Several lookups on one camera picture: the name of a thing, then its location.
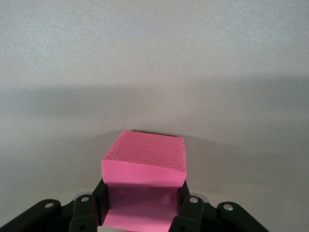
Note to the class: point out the crimson foam cube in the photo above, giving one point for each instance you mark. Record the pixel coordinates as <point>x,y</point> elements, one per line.
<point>144,154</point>

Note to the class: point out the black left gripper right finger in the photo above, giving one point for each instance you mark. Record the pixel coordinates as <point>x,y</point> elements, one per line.
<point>190,215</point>

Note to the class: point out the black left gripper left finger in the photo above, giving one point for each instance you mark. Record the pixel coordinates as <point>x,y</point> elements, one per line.
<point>84,215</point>

